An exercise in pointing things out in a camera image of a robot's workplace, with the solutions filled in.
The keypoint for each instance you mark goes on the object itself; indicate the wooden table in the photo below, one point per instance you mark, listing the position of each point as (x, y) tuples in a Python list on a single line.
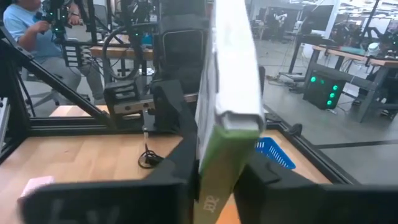
[(118, 52)]

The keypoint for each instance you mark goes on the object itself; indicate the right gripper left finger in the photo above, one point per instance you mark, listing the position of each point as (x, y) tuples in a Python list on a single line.
[(109, 202)]

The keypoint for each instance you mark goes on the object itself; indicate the black device with green lights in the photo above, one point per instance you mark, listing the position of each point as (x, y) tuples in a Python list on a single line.
[(57, 21)]

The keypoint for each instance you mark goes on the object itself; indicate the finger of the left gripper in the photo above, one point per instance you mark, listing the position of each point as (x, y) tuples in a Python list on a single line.
[(168, 109)]

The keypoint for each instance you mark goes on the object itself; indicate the blue plastic bin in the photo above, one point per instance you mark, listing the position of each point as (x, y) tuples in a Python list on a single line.
[(276, 154)]

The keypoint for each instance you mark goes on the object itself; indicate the black box with green lights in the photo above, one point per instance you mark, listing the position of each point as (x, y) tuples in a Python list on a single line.
[(320, 93)]

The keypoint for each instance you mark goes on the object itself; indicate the black box with white labels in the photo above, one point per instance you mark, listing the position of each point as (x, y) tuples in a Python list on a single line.
[(72, 54)]

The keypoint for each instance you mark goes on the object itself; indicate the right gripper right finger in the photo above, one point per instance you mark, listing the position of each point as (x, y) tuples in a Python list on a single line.
[(311, 205)]

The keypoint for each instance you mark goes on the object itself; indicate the white box with green end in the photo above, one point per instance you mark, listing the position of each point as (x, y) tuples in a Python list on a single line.
[(236, 62)]

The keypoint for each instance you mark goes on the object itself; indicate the person's hand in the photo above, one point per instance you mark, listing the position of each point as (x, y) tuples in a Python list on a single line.
[(38, 26), (74, 17)]

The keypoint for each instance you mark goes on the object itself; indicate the wooden desk black legs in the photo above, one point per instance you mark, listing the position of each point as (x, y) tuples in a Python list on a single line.
[(342, 56)]

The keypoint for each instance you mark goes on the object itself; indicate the person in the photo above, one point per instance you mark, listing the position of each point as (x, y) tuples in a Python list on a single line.
[(40, 46)]

